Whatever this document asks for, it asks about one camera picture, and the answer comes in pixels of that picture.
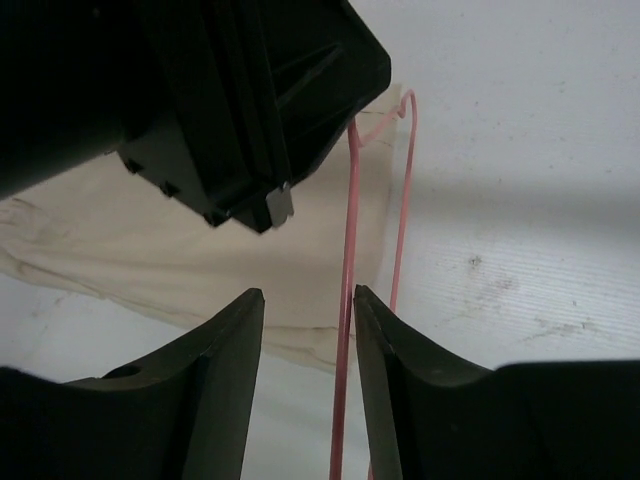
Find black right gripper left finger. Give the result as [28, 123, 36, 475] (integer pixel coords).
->
[1, 288, 264, 479]

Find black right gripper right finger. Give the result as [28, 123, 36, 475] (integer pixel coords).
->
[354, 286, 639, 479]

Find pink wire hanger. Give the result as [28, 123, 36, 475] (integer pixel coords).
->
[328, 89, 418, 480]

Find beige trousers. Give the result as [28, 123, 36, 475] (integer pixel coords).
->
[0, 82, 409, 374]

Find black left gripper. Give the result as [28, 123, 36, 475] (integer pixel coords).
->
[1, 1, 391, 233]

